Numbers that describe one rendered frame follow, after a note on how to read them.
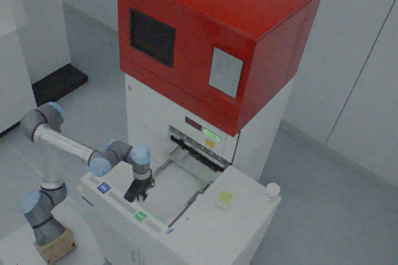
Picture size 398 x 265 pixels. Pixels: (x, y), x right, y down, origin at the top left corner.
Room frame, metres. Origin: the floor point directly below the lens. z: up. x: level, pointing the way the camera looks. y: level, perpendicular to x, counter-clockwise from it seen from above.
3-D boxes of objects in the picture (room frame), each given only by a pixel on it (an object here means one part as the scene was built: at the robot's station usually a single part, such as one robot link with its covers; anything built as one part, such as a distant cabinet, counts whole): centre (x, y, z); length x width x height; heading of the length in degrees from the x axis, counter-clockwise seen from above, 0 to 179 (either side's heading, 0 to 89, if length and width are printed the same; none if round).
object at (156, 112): (1.60, 0.15, 1.02); 0.82 x 0.03 x 0.40; 60
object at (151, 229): (1.03, 0.34, 0.89); 0.55 x 0.09 x 0.14; 60
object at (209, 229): (1.03, -0.18, 0.89); 0.62 x 0.35 x 0.14; 150
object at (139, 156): (0.98, 0.23, 1.41); 0.09 x 0.08 x 0.11; 73
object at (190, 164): (1.42, 0.02, 0.87); 0.36 x 0.08 x 0.03; 60
